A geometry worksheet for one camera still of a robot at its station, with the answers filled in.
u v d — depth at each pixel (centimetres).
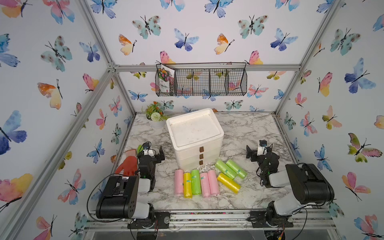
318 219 76
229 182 83
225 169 87
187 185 82
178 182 84
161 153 83
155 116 98
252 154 83
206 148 77
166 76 89
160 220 73
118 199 43
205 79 98
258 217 74
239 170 87
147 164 67
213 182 83
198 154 80
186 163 85
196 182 83
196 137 77
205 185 82
